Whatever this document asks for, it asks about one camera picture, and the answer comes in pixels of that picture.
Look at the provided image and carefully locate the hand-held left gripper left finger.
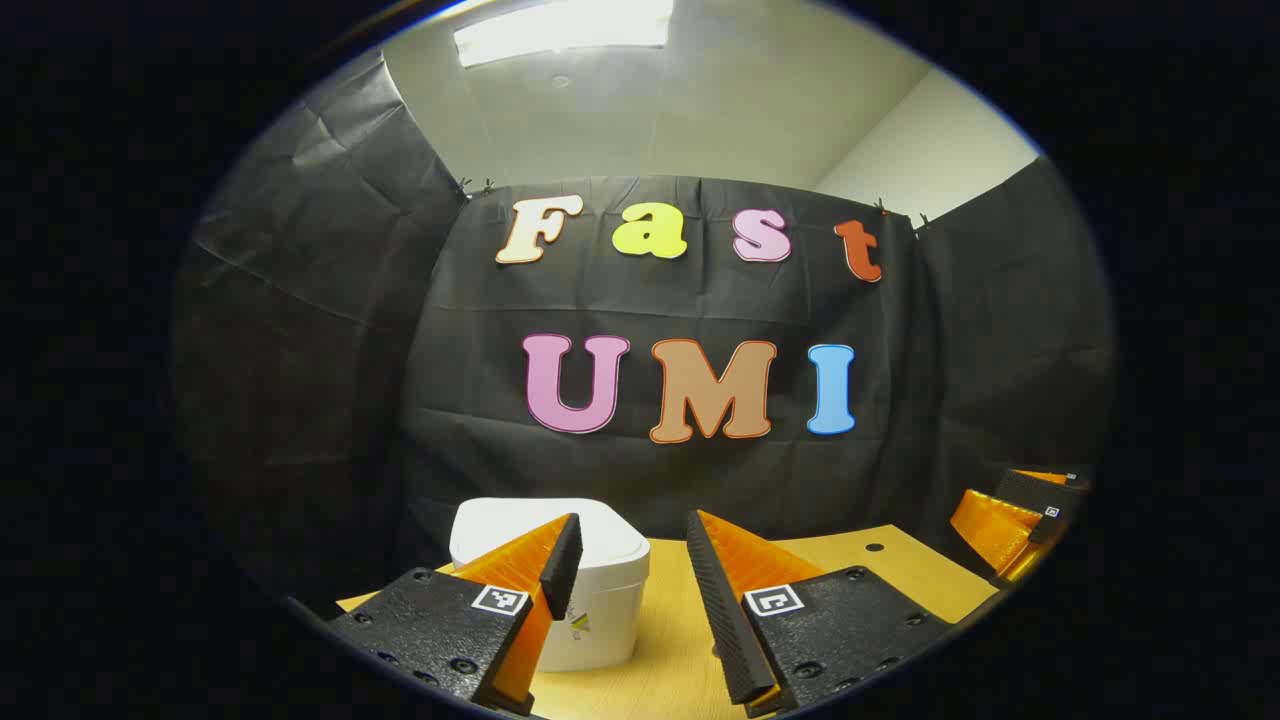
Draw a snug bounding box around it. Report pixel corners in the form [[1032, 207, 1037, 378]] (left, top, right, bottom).
[[328, 513, 584, 717]]

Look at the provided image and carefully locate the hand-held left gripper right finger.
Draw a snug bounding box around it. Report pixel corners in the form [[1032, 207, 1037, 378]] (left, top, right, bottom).
[[686, 510, 951, 719]]

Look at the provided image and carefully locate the white desktop garbage bin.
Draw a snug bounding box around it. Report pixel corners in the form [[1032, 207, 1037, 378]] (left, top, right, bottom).
[[450, 497, 651, 673]]

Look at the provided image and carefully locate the ceiling light panel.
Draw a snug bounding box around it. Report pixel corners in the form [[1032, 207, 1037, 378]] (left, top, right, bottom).
[[453, 0, 673, 69]]

